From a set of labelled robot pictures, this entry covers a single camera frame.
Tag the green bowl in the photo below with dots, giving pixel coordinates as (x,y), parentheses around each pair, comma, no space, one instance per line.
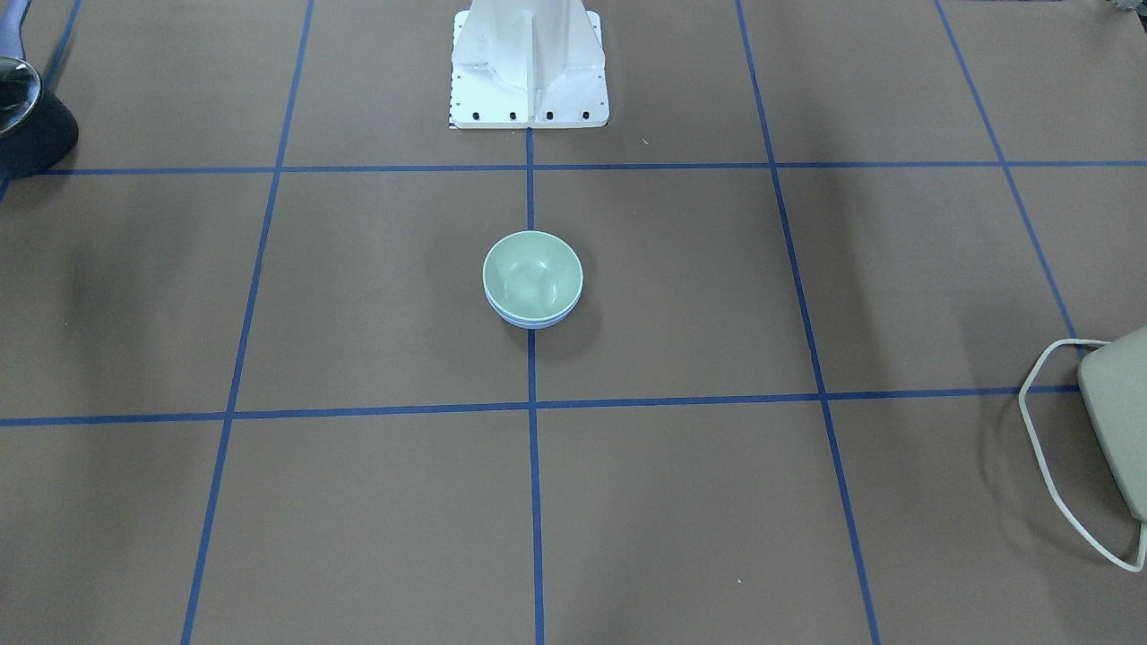
(532,274)

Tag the cream toaster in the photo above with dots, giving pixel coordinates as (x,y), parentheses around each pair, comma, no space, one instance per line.
(1112,379)

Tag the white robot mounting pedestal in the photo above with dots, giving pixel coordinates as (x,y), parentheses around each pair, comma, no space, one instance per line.
(528,64)

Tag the blue bowl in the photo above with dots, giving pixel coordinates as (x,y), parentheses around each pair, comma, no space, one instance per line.
(531,324)

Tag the dark blue saucepan with lid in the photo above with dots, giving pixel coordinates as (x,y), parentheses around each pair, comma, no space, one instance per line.
(37,128)

